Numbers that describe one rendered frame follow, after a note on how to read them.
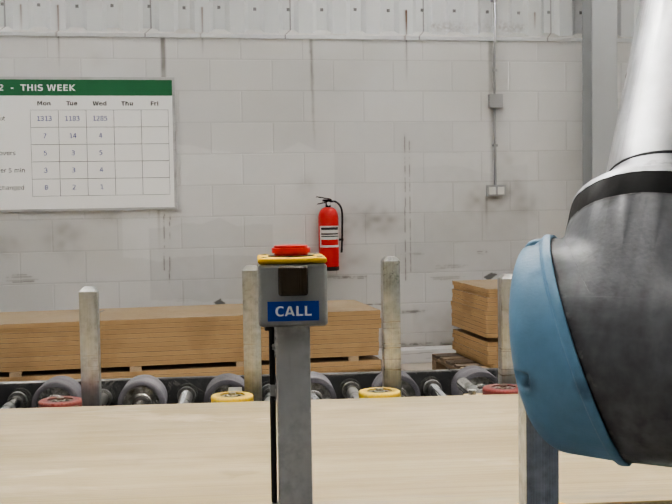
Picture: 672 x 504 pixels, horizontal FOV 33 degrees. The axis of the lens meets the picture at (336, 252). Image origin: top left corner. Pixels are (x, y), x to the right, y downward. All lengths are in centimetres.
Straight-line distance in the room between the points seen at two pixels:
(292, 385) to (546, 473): 28
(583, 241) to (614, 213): 2
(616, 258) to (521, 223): 817
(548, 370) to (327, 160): 780
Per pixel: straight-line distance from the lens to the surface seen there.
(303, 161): 832
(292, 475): 120
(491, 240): 867
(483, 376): 274
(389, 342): 229
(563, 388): 57
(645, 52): 68
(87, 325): 229
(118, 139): 820
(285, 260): 115
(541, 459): 123
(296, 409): 118
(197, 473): 161
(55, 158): 821
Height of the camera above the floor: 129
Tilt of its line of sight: 3 degrees down
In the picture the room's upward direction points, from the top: 1 degrees counter-clockwise
